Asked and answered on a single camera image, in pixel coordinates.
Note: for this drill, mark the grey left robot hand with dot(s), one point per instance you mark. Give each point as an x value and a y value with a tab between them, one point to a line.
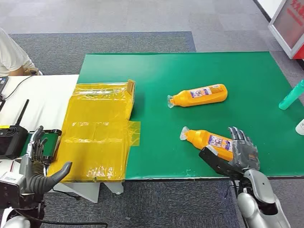
38	181

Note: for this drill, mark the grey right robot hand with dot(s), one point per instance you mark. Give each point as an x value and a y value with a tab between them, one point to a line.
244	152

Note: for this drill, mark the orange bottle with label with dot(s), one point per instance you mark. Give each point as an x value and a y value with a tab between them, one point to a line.
198	95
209	142

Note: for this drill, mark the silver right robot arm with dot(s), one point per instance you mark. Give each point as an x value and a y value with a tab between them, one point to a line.
257	201

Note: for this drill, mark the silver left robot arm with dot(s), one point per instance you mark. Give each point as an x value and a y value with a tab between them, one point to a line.
14	220

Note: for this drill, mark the white bottle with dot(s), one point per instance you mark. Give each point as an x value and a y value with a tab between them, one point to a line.
300	127

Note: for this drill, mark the teal green bottle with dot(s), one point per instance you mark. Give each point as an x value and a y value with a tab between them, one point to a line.
292	96

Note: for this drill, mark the black framed green tray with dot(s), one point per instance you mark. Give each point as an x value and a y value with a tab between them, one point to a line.
48	144

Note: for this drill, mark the black radio device with antenna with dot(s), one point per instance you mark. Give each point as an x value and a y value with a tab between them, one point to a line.
10	138

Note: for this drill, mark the green table mat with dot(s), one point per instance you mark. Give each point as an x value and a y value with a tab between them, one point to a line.
190	119

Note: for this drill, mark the yellow taped cardboard box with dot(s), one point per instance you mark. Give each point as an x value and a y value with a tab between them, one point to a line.
95	138

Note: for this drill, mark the black laptop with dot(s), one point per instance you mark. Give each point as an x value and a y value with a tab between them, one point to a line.
2	86

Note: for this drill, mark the person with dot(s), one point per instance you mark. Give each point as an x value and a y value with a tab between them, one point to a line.
10	56

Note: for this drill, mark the white red display stand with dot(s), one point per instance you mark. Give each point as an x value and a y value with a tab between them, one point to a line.
288	26

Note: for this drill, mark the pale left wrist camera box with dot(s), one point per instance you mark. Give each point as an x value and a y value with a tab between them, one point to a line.
10	188

